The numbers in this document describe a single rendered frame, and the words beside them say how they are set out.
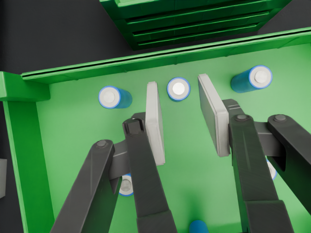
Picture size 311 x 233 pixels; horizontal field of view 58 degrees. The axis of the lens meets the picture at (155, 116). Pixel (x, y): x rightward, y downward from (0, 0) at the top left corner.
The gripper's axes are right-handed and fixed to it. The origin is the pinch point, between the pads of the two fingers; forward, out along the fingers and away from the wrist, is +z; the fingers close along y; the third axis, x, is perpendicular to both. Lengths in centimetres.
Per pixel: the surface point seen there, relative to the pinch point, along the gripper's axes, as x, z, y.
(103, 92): 1.3, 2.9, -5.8
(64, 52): -5, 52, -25
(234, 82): -1.1, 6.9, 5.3
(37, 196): -7.8, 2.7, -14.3
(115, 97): 0.9, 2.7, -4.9
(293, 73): -1.7, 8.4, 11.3
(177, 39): -4.6, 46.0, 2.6
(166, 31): -1.2, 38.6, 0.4
